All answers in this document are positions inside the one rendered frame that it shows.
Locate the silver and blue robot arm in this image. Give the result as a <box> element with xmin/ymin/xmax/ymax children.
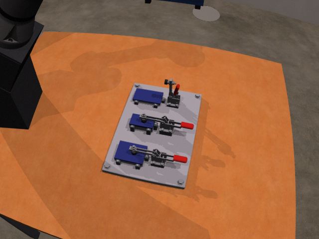
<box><xmin>0</xmin><ymin>0</ymin><xmax>43</xmax><ymax>49</ymax></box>

